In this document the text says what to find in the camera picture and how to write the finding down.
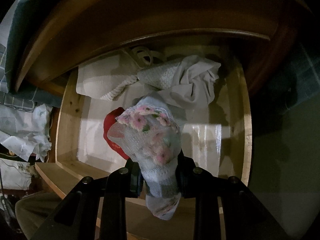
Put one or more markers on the pale printed cloth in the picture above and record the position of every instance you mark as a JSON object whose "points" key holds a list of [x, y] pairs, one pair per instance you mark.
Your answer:
{"points": [[22, 127]]}

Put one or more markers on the dark checked cloth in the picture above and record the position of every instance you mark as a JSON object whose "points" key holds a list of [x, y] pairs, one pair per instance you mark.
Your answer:
{"points": [[295, 75]]}

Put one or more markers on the floral mesh sock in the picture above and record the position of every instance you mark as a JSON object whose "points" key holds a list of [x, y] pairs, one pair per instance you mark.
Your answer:
{"points": [[150, 135]]}

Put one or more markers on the white ribbed tank top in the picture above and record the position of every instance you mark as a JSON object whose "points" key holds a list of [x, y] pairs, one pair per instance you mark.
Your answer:
{"points": [[100, 80]]}

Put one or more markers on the grey striped blanket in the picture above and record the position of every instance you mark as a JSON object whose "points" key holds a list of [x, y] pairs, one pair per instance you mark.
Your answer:
{"points": [[15, 30]]}

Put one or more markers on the red underwear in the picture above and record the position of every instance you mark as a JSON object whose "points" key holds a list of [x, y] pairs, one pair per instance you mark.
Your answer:
{"points": [[112, 117]]}

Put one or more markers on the wooden drawer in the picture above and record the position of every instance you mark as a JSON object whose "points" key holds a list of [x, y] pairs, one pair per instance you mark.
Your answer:
{"points": [[200, 142]]}

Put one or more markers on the wooden nightstand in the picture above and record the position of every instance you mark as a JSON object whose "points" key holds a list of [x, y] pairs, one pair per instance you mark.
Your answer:
{"points": [[150, 10]]}

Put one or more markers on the white honeycomb pattern underwear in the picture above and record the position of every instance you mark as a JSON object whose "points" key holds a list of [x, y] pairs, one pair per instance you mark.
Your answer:
{"points": [[162, 76]]}

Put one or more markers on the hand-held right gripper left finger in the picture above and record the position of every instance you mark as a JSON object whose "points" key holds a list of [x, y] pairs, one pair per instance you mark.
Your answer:
{"points": [[138, 180]]}

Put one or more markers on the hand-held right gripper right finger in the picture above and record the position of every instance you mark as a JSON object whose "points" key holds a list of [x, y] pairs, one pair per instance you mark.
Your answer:
{"points": [[178, 180]]}

